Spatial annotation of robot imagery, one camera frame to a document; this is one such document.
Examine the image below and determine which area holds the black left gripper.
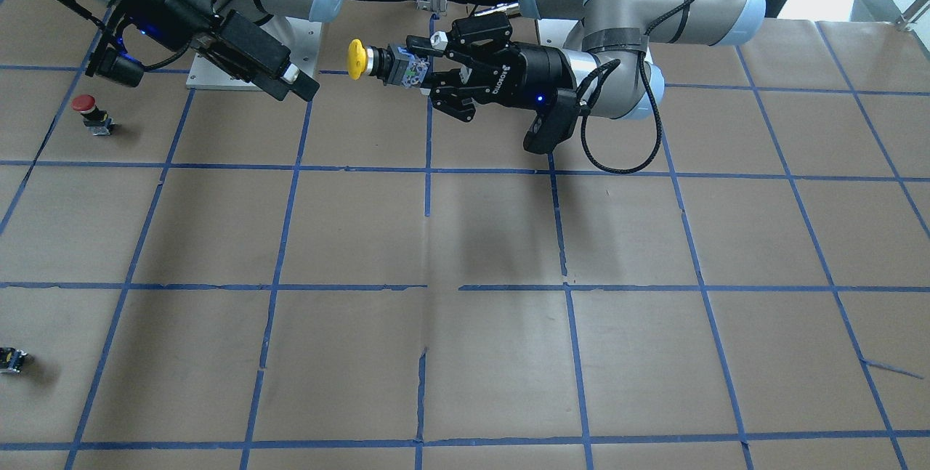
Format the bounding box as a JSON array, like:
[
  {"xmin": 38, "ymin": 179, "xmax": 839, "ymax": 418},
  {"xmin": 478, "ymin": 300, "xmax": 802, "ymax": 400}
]
[{"xmin": 405, "ymin": 16, "xmax": 575, "ymax": 123}]

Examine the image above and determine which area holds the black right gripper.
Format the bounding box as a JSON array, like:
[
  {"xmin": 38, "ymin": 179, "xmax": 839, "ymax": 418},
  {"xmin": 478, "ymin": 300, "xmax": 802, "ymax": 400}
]
[{"xmin": 120, "ymin": 0, "xmax": 320, "ymax": 102}]

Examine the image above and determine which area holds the yellow push button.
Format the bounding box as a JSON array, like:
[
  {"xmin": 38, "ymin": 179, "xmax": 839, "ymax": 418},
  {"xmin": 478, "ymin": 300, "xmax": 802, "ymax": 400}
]
[{"xmin": 347, "ymin": 39, "xmax": 431, "ymax": 87}]

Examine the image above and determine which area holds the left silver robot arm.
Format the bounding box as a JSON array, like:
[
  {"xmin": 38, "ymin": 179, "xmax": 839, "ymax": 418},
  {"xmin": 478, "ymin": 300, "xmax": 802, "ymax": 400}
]
[{"xmin": 389, "ymin": 0, "xmax": 767, "ymax": 134}]

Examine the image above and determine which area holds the red push button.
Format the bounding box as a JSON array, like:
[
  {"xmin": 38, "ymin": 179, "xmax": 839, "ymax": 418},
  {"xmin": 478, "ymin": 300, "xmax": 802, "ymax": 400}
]
[{"xmin": 70, "ymin": 94, "xmax": 114, "ymax": 137}]

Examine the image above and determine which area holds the brown paper table cover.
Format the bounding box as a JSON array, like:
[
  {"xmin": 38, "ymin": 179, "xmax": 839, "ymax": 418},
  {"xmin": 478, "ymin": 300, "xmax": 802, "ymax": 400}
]
[{"xmin": 1, "ymin": 0, "xmax": 929, "ymax": 469}]

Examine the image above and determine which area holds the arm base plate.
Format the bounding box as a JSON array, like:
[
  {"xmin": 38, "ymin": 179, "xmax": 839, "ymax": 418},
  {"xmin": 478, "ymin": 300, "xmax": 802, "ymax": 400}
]
[{"xmin": 186, "ymin": 18, "xmax": 324, "ymax": 92}]

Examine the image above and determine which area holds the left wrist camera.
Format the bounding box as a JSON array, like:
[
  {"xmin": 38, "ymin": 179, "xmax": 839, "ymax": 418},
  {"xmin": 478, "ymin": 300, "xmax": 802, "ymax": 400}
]
[{"xmin": 522, "ymin": 89, "xmax": 581, "ymax": 155}]

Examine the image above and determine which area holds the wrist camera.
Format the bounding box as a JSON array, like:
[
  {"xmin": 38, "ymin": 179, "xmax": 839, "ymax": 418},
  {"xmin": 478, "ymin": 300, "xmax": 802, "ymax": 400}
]
[
  {"xmin": 84, "ymin": 46, "xmax": 145, "ymax": 87},
  {"xmin": 522, "ymin": 89, "xmax": 581, "ymax": 155}
]

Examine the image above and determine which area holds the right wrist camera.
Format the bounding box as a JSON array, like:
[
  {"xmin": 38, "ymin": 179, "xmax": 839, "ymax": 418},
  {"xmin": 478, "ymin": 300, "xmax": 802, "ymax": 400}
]
[{"xmin": 84, "ymin": 46, "xmax": 145, "ymax": 87}]

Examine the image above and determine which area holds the small black switch block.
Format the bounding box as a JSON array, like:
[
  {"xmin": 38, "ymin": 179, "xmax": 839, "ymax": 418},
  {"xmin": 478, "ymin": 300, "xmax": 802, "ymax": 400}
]
[{"xmin": 0, "ymin": 347, "xmax": 30, "ymax": 374}]

